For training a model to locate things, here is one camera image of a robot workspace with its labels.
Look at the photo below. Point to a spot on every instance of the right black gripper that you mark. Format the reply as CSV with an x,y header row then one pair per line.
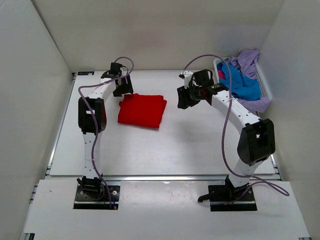
x,y
184,101

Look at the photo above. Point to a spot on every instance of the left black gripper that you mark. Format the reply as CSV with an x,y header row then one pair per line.
x,y
128,88

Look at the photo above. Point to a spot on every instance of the red t shirt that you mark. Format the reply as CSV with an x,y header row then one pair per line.
x,y
144,111

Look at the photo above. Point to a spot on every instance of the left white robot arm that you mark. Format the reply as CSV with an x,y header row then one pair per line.
x,y
92,117

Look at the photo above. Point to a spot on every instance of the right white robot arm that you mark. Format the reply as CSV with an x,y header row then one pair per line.
x,y
257,137

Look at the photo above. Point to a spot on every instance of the pink garment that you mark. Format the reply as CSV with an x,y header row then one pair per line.
x,y
221,75

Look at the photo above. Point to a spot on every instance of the blue t shirt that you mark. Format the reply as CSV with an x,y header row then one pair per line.
x,y
242,87

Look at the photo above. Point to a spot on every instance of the lavender t shirt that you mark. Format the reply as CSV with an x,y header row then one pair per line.
x,y
245,63

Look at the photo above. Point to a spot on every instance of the white plastic basket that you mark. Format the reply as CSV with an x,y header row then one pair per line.
x,y
264,88

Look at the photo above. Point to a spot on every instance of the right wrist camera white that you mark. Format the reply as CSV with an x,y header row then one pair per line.
x,y
186,76

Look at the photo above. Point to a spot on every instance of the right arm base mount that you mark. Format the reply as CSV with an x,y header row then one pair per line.
x,y
226,198

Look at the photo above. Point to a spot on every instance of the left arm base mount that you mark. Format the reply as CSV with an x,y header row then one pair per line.
x,y
92,194

